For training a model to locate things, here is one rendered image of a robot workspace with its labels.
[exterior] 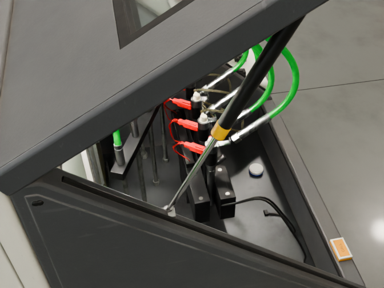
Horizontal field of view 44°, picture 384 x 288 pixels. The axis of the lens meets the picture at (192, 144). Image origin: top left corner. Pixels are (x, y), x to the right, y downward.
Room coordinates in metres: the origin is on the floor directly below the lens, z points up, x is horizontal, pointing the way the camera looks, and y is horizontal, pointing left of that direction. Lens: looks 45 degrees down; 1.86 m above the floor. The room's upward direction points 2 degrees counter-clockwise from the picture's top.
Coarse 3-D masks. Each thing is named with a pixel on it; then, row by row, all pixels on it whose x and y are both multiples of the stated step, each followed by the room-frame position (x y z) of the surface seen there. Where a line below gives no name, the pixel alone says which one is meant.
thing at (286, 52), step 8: (288, 56) 0.77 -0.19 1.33; (296, 64) 0.77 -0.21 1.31; (296, 72) 0.77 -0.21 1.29; (296, 80) 0.77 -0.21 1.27; (296, 88) 0.77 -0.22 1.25; (288, 96) 0.77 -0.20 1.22; (280, 104) 0.78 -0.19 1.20; (288, 104) 0.77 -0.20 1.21; (272, 112) 0.77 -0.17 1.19; (280, 112) 0.77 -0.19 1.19; (120, 144) 0.71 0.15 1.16
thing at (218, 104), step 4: (252, 48) 0.92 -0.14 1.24; (256, 52) 0.92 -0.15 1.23; (256, 56) 0.93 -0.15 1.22; (232, 92) 0.92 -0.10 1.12; (228, 96) 0.92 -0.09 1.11; (232, 96) 0.91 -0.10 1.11; (220, 100) 0.92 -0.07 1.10; (224, 100) 0.91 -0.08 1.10; (228, 100) 0.91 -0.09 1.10; (216, 104) 0.91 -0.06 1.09; (220, 104) 0.91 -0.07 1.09; (224, 104) 0.91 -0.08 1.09; (208, 108) 0.91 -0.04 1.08; (212, 108) 0.91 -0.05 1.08; (216, 108) 0.91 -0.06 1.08; (148, 112) 0.88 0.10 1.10; (212, 112) 0.90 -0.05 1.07
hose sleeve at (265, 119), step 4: (264, 116) 0.77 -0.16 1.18; (268, 116) 0.76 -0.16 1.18; (256, 120) 0.77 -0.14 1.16; (260, 120) 0.76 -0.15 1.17; (264, 120) 0.76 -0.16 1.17; (268, 120) 0.76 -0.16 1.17; (252, 124) 0.76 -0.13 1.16; (256, 124) 0.76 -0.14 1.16; (260, 124) 0.76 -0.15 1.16; (264, 124) 0.76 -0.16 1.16; (244, 128) 0.76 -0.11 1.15; (248, 128) 0.76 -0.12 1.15; (252, 128) 0.76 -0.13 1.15; (256, 128) 0.76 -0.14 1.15; (240, 132) 0.76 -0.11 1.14; (244, 132) 0.75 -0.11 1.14; (248, 132) 0.75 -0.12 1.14; (252, 132) 0.76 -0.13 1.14; (240, 136) 0.75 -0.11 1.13; (244, 136) 0.75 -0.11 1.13
